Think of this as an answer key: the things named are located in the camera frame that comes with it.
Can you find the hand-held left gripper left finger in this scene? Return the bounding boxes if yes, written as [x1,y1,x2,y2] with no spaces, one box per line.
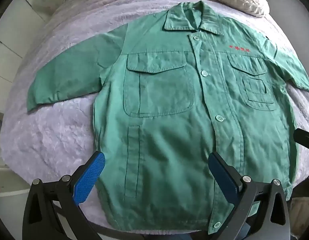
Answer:
[22,151,106,240]

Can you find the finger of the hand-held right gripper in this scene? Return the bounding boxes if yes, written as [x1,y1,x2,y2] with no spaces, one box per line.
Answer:
[293,127,309,154]

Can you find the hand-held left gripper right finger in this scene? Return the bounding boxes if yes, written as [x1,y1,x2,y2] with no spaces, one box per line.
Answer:
[208,151,291,240]

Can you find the green work jacket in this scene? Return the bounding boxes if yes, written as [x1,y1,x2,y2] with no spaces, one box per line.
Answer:
[27,0,309,232]

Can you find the purple embossed blanket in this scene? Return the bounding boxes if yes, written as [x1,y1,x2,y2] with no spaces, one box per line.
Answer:
[0,0,309,233]

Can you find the white round tub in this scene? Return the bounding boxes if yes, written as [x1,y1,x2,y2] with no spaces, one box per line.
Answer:
[0,180,30,230]

